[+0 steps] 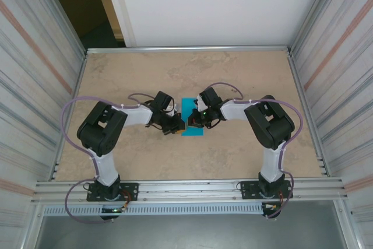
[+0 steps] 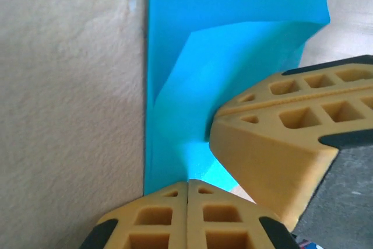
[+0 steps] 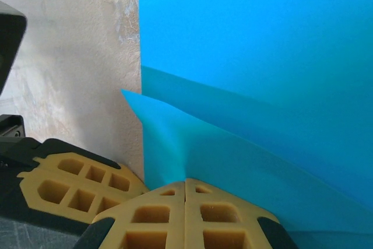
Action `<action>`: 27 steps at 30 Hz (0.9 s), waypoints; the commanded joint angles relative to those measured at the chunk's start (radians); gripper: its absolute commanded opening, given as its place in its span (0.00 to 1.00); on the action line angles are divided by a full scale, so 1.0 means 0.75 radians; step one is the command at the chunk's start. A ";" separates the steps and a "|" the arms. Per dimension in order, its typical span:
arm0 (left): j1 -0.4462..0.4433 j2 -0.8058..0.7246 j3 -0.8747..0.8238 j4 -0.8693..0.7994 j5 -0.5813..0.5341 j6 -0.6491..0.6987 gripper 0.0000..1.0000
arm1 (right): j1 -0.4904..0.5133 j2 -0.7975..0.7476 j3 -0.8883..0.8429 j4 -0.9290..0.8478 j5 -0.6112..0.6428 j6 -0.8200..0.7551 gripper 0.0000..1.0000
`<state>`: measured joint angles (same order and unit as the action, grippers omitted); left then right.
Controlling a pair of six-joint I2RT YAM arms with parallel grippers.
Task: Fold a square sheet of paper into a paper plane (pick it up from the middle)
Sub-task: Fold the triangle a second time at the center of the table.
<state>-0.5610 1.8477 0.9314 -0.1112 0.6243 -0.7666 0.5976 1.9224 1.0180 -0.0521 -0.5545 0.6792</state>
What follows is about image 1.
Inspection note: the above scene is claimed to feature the white door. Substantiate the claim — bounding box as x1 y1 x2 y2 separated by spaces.
100 0 138 48

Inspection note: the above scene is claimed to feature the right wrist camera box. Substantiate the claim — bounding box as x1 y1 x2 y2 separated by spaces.
194 93 206 112

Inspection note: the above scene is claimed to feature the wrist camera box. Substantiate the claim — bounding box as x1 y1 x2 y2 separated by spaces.
165 100 180 117
194 93 206 112

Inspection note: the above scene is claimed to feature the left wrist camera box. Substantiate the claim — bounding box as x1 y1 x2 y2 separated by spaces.
165 100 180 117

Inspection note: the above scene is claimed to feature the wide aluminium frame rail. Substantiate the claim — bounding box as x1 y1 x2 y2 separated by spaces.
34 176 349 203

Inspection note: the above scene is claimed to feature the long aluminium table edge rail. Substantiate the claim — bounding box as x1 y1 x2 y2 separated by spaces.
86 45 292 56

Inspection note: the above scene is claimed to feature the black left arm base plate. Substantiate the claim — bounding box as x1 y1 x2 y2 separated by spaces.
86 182 139 202

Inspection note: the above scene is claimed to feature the grey slotted cable duct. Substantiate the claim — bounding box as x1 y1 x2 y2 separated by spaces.
43 202 265 215

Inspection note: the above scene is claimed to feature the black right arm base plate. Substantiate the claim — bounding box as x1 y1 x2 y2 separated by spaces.
239 180 292 200

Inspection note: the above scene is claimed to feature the short aluminium side rail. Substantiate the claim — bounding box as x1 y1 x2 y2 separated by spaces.
52 52 88 181
287 50 332 177

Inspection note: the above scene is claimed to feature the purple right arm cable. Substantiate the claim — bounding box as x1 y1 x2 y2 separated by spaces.
214 82 304 219

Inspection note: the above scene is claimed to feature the translucent ribbed enclosure panel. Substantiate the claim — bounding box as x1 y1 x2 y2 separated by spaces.
291 0 373 232
0 0 88 249

